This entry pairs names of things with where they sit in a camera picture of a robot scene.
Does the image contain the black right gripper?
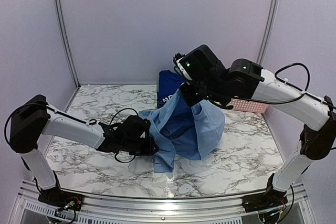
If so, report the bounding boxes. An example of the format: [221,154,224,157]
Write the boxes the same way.
[179,80,227,106]

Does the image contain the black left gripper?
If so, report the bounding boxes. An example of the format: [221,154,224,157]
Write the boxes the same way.
[121,136,159,156]

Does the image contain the royal blue printed t-shirt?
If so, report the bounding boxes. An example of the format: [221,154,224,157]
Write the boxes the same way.
[156,70,184,109]

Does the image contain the light blue shirt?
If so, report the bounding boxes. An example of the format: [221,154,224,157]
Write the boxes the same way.
[139,90,225,173]

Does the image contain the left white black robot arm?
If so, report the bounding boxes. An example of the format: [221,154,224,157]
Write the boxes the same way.
[4,94,159,206]

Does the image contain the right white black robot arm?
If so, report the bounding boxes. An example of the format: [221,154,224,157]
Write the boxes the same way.
[174,55,335,212]

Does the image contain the pink perforated plastic basket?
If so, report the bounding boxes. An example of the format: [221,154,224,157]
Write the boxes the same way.
[228,99,269,114]

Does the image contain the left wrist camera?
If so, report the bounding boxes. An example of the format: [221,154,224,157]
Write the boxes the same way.
[118,115,150,138]

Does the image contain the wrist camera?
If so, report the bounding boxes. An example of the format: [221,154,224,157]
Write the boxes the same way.
[173,45,228,82]
[118,115,150,138]

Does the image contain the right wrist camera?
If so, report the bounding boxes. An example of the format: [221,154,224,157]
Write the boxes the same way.
[173,45,228,82]

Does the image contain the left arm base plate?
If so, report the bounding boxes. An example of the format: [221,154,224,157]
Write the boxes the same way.
[38,191,83,211]

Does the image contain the aluminium front rail frame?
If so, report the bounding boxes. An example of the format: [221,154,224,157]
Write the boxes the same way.
[7,179,316,224]

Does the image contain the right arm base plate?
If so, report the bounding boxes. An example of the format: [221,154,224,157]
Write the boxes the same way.
[242,193,288,213]

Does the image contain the right aluminium corner post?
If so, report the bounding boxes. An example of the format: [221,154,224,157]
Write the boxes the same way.
[257,0,280,65]

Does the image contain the aluminium corner post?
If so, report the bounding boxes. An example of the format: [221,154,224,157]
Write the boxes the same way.
[257,0,280,65]
[54,0,81,89]

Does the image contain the left aluminium corner post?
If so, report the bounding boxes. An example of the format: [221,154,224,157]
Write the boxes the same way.
[54,0,81,89]

